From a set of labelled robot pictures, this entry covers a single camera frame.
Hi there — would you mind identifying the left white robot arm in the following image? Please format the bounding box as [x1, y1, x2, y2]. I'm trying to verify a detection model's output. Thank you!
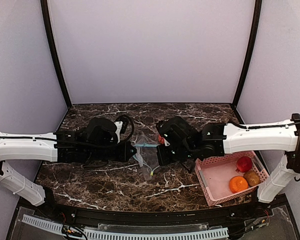
[0, 115, 137, 207]

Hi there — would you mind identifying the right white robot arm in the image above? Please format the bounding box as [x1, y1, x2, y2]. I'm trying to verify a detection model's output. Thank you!
[156, 113, 300, 203]

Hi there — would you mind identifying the pink plastic basket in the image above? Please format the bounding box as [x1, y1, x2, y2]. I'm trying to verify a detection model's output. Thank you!
[194, 151, 269, 207]

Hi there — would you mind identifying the orange tangerine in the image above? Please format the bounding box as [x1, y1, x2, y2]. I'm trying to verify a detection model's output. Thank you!
[228, 176, 249, 194]

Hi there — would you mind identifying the red strawberry fruit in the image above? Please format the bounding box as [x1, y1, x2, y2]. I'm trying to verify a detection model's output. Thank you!
[236, 156, 253, 173]

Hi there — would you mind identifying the brown kiwi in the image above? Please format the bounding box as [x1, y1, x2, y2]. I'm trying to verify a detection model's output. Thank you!
[243, 170, 261, 187]

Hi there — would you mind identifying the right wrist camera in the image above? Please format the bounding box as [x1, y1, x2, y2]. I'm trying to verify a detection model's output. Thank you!
[155, 120, 170, 136]

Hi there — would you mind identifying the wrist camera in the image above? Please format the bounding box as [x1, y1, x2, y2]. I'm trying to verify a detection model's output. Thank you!
[114, 114, 135, 144]
[155, 120, 170, 136]

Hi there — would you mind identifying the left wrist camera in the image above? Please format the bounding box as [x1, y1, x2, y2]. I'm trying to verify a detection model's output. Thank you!
[114, 114, 135, 144]

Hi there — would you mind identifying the black front table rail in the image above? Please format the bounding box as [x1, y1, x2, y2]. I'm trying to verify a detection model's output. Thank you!
[56, 203, 273, 227]

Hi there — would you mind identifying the white slotted cable duct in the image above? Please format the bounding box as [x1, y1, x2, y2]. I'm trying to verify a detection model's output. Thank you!
[21, 214, 230, 240]

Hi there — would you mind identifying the left black frame post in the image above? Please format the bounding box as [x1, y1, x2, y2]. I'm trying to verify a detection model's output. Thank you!
[40, 0, 73, 109]

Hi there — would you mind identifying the black frame post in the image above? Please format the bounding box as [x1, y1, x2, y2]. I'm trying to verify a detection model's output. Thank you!
[40, 0, 73, 109]
[232, 0, 263, 109]

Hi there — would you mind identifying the right black frame post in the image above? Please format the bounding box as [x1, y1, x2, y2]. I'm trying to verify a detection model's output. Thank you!
[232, 0, 263, 109]

